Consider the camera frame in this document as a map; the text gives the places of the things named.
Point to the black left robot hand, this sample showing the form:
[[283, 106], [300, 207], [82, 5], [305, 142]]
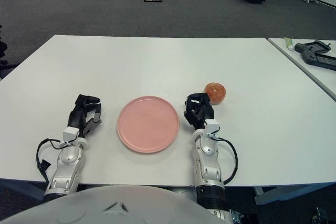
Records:
[[77, 115]]

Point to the black office chair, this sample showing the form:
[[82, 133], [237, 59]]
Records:
[[3, 48]]

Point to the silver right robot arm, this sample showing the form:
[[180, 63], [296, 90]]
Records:
[[207, 161]]

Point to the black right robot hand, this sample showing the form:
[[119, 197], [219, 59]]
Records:
[[200, 112]]

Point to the grey table frame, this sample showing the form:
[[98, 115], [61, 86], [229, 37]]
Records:
[[283, 191]]

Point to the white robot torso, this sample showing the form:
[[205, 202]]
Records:
[[105, 208]]

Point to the green white tube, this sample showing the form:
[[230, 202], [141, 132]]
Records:
[[289, 43]]

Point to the red yellow apple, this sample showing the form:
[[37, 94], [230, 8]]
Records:
[[216, 92]]

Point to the pink round plate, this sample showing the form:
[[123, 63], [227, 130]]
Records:
[[148, 124]]

